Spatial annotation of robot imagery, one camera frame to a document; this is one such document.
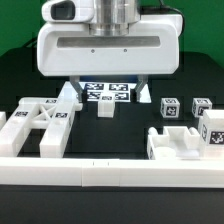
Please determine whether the white tagged cube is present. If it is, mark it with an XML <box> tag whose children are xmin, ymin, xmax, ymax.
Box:
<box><xmin>192</xmin><ymin>98</ymin><xmax>212</xmax><ymax>118</ymax></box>
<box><xmin>160</xmin><ymin>98</ymin><xmax>180</xmax><ymax>118</ymax></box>

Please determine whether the white tagged cube right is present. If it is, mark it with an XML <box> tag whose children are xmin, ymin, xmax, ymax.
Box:
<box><xmin>192</xmin><ymin>98</ymin><xmax>212</xmax><ymax>118</ymax></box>

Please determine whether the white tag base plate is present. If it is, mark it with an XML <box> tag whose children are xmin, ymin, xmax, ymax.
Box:
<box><xmin>58</xmin><ymin>81</ymin><xmax>152</xmax><ymax>104</ymax></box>

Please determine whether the white chair back frame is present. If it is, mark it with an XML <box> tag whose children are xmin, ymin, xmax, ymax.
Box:
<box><xmin>0</xmin><ymin>96</ymin><xmax>84</xmax><ymax>159</ymax></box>

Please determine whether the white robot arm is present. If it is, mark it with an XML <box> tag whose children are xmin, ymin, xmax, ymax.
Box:
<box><xmin>37</xmin><ymin>0</ymin><xmax>184</xmax><ymax>101</ymax></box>

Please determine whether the white chair seat part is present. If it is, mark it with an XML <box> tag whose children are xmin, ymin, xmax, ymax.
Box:
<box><xmin>147</xmin><ymin>126</ymin><xmax>200</xmax><ymax>161</ymax></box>

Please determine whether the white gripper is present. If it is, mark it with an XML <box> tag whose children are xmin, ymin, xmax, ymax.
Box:
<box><xmin>37</xmin><ymin>0</ymin><xmax>183</xmax><ymax>103</ymax></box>

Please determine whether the white front fence bar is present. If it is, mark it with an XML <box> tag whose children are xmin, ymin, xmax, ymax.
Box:
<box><xmin>0</xmin><ymin>157</ymin><xmax>224</xmax><ymax>188</ymax></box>

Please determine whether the white fence bar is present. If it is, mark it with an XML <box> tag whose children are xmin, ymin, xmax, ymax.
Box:
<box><xmin>0</xmin><ymin>157</ymin><xmax>224</xmax><ymax>188</ymax></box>
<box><xmin>0</xmin><ymin>112</ymin><xmax>6</xmax><ymax>130</ymax></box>

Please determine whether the white left fence bar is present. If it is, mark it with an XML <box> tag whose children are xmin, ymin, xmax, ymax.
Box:
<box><xmin>0</xmin><ymin>112</ymin><xmax>6</xmax><ymax>130</ymax></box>

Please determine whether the white tagged cube left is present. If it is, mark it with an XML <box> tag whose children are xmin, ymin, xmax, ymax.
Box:
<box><xmin>160</xmin><ymin>98</ymin><xmax>180</xmax><ymax>118</ymax></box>

